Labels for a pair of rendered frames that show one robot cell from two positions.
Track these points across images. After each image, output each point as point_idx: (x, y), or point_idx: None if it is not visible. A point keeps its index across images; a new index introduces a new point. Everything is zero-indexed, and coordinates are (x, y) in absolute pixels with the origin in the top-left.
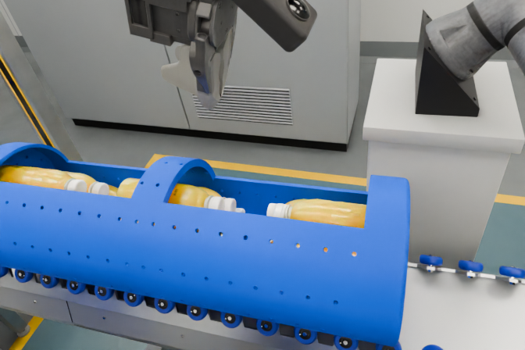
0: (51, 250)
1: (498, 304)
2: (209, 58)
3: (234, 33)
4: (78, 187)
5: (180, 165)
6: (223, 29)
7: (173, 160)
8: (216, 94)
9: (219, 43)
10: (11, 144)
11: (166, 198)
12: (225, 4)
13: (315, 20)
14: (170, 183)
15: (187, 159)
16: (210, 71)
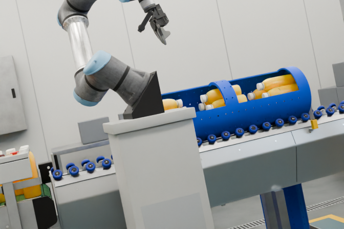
0: (244, 93)
1: None
2: (154, 31)
3: (158, 30)
4: (257, 86)
5: (215, 82)
6: (153, 27)
7: (221, 82)
8: (160, 40)
9: (153, 29)
10: (293, 68)
11: (209, 84)
12: (151, 23)
13: (138, 29)
14: (210, 82)
15: (218, 84)
16: (155, 33)
